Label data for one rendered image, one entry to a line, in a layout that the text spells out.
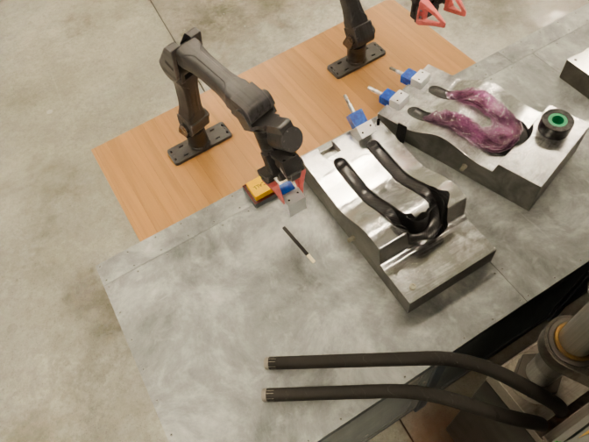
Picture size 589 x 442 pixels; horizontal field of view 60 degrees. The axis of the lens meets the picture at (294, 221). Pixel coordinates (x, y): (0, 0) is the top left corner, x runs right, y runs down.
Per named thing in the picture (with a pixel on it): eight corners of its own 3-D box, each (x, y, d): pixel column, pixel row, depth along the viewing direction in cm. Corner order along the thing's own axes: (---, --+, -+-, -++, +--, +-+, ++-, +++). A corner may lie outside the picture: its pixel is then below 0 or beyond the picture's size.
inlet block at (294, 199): (265, 181, 135) (262, 169, 131) (281, 173, 136) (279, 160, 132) (290, 217, 129) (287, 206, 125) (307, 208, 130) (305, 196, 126)
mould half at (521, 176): (377, 125, 156) (378, 99, 147) (426, 77, 165) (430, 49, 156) (528, 211, 135) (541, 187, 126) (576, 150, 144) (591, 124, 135)
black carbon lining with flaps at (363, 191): (329, 167, 141) (328, 144, 133) (377, 140, 144) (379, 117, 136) (407, 260, 124) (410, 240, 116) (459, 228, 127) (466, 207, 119)
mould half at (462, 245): (301, 177, 149) (297, 147, 137) (375, 137, 154) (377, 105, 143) (408, 313, 124) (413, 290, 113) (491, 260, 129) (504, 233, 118)
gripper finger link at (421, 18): (464, 3, 117) (437, -17, 122) (440, 17, 116) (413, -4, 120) (458, 28, 123) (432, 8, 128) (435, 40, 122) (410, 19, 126)
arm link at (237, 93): (276, 95, 112) (181, 15, 118) (246, 118, 109) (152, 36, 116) (274, 125, 123) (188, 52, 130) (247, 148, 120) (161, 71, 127)
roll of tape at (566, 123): (536, 138, 134) (541, 129, 131) (537, 116, 138) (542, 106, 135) (570, 142, 132) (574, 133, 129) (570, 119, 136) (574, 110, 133)
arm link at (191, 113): (210, 126, 152) (199, 52, 122) (194, 140, 150) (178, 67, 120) (196, 114, 154) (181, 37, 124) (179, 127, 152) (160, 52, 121)
